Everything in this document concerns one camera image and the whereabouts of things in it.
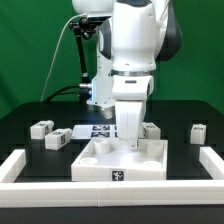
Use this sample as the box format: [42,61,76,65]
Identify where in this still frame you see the grey camera cable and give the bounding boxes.
[40,13,88,102]

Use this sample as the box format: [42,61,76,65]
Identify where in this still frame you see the white U-shaped fence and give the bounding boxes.
[0,149,224,208]

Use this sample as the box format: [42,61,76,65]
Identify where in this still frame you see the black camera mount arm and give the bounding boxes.
[69,17,96,84]

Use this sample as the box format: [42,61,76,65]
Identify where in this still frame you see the white square tabletop part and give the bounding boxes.
[71,138,168,182]

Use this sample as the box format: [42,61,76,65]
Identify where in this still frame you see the white fiducial marker sheet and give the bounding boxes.
[72,125,117,139]

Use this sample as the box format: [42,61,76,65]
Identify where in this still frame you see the black base cables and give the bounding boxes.
[44,83,93,103]

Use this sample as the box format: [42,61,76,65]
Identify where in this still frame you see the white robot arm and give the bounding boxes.
[72,0,182,149]

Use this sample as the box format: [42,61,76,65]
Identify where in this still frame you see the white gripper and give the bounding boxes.
[115,101,146,150]

